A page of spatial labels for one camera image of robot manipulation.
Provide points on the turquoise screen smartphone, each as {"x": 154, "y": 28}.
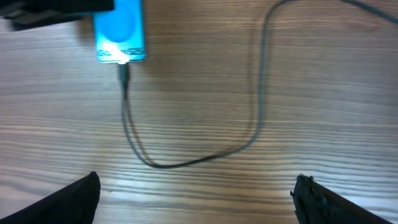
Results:
{"x": 120, "y": 34}

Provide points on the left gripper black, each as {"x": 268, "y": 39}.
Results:
{"x": 30, "y": 14}

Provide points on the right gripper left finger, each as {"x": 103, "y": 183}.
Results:
{"x": 73, "y": 204}

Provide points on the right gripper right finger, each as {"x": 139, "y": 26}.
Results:
{"x": 315, "y": 204}

